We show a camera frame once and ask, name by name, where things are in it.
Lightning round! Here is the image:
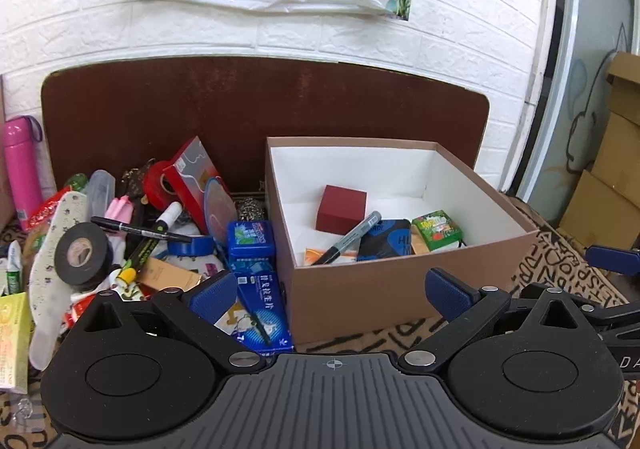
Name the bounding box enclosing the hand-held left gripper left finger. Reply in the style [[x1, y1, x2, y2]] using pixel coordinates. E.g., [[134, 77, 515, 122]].
[[69, 270, 268, 374]]

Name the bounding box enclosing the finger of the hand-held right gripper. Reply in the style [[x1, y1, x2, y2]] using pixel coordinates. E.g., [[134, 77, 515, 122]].
[[514, 281, 608, 327], [584, 244, 640, 278]]

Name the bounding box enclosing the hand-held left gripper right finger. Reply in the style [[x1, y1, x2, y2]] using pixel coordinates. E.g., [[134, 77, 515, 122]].
[[396, 267, 597, 374]]

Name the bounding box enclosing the small green box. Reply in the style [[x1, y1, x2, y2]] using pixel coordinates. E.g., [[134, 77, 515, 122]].
[[411, 210, 463, 252]]

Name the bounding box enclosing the black blue packet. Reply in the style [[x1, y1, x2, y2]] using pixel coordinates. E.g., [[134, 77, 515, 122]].
[[356, 218, 413, 262]]

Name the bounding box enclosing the pink-brown cardboard box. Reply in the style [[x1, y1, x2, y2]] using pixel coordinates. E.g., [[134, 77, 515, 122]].
[[264, 136, 541, 346]]

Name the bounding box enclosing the orange white medicine box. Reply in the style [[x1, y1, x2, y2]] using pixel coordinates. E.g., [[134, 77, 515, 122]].
[[304, 248, 358, 267]]

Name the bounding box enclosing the grey marker pen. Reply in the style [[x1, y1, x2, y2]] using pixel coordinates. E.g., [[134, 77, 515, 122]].
[[310, 211, 383, 267]]

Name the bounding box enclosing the small brown cardboard box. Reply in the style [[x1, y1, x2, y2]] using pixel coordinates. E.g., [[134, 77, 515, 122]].
[[135, 256, 203, 295]]

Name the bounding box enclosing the blue tape roll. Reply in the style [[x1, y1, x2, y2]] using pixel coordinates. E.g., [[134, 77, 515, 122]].
[[166, 235, 216, 257]]

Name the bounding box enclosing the blue white long box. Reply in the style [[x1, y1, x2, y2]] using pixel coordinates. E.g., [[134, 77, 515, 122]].
[[232, 270, 293, 356]]

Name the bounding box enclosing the letter print mat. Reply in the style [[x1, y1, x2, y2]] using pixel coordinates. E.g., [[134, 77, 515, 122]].
[[0, 196, 640, 449]]

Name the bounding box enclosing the blue plastic box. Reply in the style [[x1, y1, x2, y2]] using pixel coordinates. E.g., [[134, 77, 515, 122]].
[[227, 220, 276, 272]]

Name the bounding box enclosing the brown cardboard carton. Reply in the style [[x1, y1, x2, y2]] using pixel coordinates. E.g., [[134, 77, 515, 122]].
[[557, 114, 640, 250], [605, 51, 640, 130]]

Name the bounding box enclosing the round clear blue-rimmed lid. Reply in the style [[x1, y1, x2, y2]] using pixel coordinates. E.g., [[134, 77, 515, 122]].
[[202, 176, 236, 247]]

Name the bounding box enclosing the white glue stick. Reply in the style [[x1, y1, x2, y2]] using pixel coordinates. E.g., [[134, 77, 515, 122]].
[[155, 201, 183, 235]]

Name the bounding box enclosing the steel wool scourer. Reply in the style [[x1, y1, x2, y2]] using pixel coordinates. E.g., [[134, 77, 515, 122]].
[[235, 196, 268, 222]]

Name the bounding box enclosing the black marker pen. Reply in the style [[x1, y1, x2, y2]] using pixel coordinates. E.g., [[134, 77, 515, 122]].
[[90, 216, 193, 244]]

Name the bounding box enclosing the black tape roll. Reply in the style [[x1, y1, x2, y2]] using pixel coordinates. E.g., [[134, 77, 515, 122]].
[[54, 222, 115, 292]]

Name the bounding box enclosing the red tape roll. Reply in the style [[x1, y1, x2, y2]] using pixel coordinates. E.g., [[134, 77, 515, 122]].
[[142, 160, 181, 210]]

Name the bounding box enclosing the pink toy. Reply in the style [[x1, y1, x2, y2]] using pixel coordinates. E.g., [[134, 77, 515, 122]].
[[102, 196, 136, 230]]

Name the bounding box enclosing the red box with swirl print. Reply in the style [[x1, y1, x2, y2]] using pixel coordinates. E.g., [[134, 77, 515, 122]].
[[162, 136, 232, 235]]

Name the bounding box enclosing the dark red box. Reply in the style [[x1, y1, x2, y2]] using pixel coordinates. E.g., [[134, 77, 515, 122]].
[[315, 185, 368, 235]]

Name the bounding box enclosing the brown patterned pouch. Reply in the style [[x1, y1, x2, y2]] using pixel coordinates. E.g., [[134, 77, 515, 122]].
[[120, 159, 156, 200]]

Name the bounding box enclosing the white dotted insole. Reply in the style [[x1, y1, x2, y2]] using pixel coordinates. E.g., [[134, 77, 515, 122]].
[[27, 190, 91, 371]]

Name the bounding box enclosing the red snack packet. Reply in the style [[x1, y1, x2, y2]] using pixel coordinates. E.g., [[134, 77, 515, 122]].
[[27, 186, 71, 230]]

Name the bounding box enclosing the green white tube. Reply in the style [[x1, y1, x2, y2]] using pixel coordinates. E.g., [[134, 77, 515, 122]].
[[4, 240, 23, 295]]

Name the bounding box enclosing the yellow green box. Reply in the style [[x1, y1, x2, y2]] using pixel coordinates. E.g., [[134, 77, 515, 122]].
[[0, 292, 33, 392]]

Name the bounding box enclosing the brown wooden board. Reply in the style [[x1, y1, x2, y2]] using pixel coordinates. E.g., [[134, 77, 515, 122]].
[[40, 55, 490, 210]]

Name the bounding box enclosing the pink thermos bottle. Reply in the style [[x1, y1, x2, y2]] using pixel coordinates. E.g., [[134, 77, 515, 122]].
[[4, 115, 45, 232]]

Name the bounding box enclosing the glass door with cartoon sticker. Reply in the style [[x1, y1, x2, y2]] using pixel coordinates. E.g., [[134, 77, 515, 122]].
[[520, 0, 640, 230]]

